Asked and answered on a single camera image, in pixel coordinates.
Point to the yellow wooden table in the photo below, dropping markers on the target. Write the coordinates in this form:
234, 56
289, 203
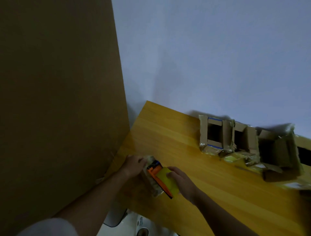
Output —
230, 194

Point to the person's right forearm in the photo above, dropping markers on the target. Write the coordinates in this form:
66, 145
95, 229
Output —
218, 218

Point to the person's left hand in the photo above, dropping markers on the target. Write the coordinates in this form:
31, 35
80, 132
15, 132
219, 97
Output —
132, 166

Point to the large brown cardboard sheet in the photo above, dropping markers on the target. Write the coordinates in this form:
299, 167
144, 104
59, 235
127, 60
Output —
60, 109

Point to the row of cardboard boxes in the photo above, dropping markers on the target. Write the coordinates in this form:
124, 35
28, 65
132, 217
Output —
250, 141

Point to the person's left white slipper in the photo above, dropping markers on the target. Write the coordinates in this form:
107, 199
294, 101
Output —
140, 221

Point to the taped box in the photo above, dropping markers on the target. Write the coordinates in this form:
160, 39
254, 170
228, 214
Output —
151, 186

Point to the person's white shirt sleeve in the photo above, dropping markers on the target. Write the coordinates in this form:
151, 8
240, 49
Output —
48, 227

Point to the person's right hand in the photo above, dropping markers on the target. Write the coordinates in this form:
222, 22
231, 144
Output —
185, 186

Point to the person's left forearm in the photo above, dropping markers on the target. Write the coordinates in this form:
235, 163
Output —
92, 206

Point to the orange dispenser with yellow tape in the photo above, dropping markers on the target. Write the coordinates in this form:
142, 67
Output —
165, 181

